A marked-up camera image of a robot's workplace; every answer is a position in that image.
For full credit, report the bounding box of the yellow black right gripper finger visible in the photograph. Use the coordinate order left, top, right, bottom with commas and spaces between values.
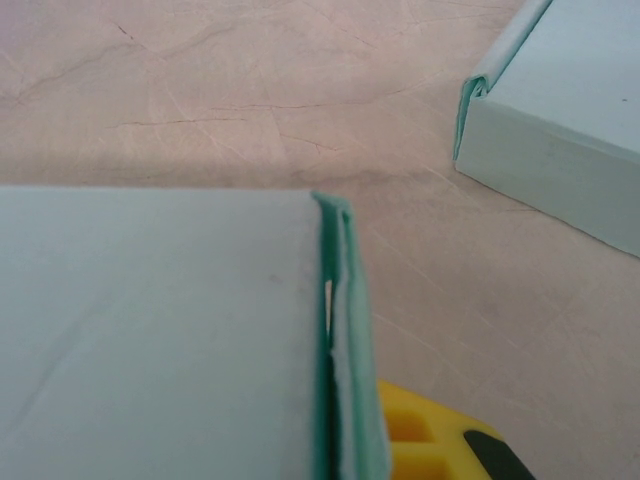
377, 379, 536, 480

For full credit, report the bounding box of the light blue paper box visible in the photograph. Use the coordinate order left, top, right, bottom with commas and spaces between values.
0, 187, 392, 480
452, 0, 640, 260

